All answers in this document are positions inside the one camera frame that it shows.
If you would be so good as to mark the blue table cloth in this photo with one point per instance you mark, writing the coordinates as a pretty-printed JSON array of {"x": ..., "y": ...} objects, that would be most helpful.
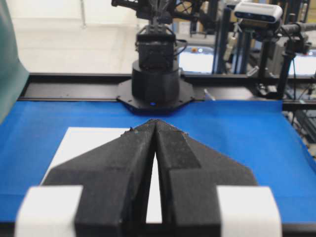
[{"x": 253, "y": 133}]

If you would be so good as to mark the white depth camera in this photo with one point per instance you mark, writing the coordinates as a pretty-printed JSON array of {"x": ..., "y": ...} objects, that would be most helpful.
[{"x": 257, "y": 11}]

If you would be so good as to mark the black camera stand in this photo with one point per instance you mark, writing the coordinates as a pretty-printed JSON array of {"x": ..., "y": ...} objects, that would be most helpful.
[{"x": 269, "y": 33}]

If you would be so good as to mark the white foam board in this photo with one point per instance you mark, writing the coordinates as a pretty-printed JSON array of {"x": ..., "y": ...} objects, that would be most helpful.
[{"x": 79, "y": 140}]

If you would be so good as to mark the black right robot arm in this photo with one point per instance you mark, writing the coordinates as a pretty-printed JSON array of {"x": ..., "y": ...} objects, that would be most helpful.
[{"x": 156, "y": 82}]

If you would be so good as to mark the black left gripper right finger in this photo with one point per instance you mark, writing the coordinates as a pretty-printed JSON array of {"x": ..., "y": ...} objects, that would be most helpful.
[{"x": 189, "y": 173}]

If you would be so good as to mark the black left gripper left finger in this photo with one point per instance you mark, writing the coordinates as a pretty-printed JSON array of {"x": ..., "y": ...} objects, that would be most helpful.
[{"x": 116, "y": 180}]

